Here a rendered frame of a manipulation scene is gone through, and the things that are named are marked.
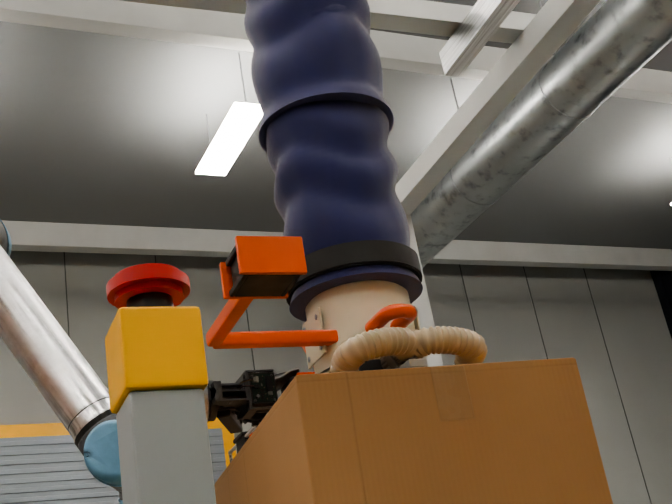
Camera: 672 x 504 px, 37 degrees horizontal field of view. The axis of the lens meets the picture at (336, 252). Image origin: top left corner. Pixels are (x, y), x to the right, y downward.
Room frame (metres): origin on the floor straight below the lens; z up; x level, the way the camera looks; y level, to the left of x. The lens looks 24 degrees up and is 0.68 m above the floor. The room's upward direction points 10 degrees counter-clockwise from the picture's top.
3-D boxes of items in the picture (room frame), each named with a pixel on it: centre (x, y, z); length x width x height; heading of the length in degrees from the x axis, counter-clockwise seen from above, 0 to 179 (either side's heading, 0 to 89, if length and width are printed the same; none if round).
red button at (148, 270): (0.79, 0.16, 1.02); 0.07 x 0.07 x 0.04
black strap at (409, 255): (1.54, -0.02, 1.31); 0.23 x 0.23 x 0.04
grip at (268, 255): (1.17, 0.09, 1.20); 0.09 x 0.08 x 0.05; 114
